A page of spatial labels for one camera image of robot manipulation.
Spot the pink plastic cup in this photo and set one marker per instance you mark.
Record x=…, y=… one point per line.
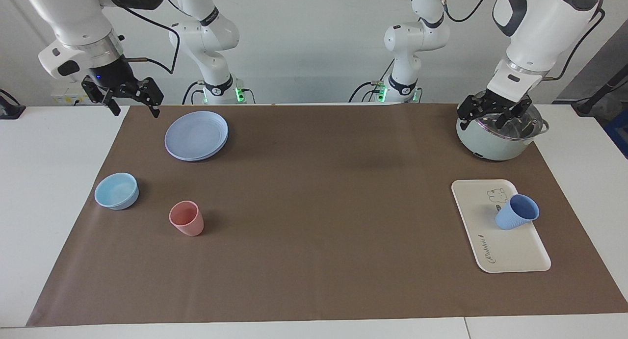
x=189, y=221

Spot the mint green cooking pot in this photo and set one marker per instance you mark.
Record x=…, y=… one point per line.
x=485, y=145

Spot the blue box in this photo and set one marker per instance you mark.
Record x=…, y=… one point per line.
x=619, y=133

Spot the cream rabbit print tray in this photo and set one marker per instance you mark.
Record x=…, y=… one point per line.
x=490, y=250

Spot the pale blue plate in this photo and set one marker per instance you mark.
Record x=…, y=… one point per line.
x=196, y=135

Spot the brown table mat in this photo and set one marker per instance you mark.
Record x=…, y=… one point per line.
x=319, y=231

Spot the light blue bowl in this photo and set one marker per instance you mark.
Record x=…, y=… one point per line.
x=117, y=192

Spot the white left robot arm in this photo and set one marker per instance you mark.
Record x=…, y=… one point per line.
x=544, y=25

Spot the white wall socket box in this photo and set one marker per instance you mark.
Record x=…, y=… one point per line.
x=66, y=96

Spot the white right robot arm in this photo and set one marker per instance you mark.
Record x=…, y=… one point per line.
x=73, y=15

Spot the glass pot lid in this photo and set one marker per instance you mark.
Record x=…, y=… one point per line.
x=534, y=120

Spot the black table clamp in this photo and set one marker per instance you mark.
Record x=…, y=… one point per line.
x=10, y=111

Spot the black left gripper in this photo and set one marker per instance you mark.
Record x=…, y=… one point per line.
x=503, y=102

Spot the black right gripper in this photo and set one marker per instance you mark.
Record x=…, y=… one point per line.
x=110, y=74

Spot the black stand with pole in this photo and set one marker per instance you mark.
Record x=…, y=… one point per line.
x=596, y=98

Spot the blue plastic cup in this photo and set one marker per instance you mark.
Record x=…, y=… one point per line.
x=515, y=214

